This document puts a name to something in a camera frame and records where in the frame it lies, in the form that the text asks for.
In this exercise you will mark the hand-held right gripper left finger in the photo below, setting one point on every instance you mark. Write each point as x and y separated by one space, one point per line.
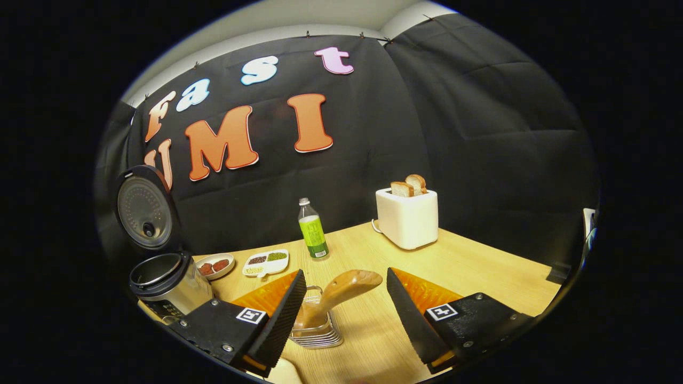
280 325

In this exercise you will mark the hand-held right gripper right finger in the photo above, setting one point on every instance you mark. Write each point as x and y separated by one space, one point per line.
413 325

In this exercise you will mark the wooden spoon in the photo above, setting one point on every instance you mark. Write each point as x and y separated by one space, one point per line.
347 285

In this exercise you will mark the dark grey rice cooker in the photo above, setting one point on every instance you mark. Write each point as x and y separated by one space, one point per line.
176 290

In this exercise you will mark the white divided dish of grains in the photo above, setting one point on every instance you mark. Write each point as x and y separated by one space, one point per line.
265 265

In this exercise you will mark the round white bowl of beans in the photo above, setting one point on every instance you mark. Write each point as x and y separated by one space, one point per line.
215 266

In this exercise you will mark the green drink bottle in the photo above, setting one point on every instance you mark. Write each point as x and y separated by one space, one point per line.
313 234

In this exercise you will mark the white toaster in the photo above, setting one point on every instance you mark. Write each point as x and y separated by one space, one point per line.
408 221

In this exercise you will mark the toast bread slice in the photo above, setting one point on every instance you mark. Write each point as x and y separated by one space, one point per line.
418 182
401 189

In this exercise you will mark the small black object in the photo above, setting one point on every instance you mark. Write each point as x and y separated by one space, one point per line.
558 273

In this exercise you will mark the black backdrop cloth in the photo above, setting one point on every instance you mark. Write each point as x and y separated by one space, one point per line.
373 176

